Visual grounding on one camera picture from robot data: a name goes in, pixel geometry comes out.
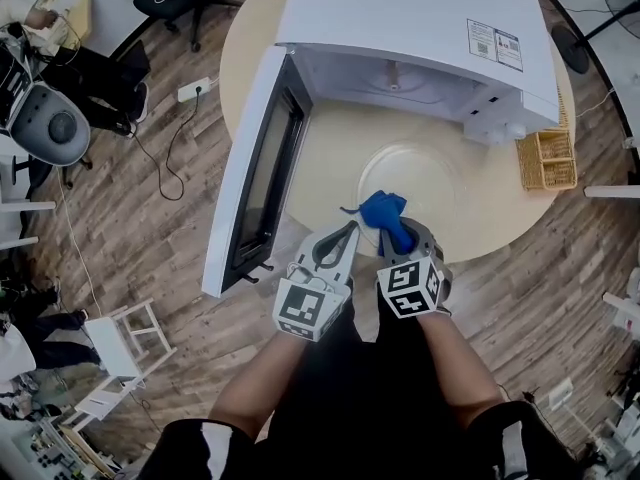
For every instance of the white equipment rack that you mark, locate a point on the white equipment rack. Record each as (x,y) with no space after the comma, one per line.
(45,448)

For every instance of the person's black clothing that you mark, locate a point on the person's black clothing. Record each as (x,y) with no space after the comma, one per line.
(370,393)

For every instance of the person's left forearm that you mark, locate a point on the person's left forearm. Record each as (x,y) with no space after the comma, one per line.
(255,383)

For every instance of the white egg-shaped pod device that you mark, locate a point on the white egg-shaped pod device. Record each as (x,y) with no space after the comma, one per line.
(50,123)

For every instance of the black standing fan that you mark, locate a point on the black standing fan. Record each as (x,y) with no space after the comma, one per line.
(572,50)

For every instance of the wicker basket organizer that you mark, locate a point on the wicker basket organizer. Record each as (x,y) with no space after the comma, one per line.
(545,160)

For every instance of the white power strip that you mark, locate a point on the white power strip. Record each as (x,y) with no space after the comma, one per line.
(195,89)

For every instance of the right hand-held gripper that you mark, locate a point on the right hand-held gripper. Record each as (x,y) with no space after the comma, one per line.
(410,288)

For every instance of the glass turntable plate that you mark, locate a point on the glass turntable plate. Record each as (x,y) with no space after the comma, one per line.
(415,173)

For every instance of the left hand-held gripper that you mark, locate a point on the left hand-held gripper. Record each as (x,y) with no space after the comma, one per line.
(305,308)

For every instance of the light wooden desk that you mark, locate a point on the light wooden desk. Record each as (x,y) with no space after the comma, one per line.
(82,15)

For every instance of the white shelf board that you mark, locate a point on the white shelf board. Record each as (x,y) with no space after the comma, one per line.
(612,191)

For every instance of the person's right forearm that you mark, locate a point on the person's right forearm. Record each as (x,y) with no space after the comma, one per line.
(460,363)

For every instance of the white microwave oven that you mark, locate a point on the white microwave oven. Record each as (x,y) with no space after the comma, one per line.
(400,13)

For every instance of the white stool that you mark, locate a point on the white stool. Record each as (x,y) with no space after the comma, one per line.
(117,348)

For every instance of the blue cloth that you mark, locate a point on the blue cloth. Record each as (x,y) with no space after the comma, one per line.
(382,215)

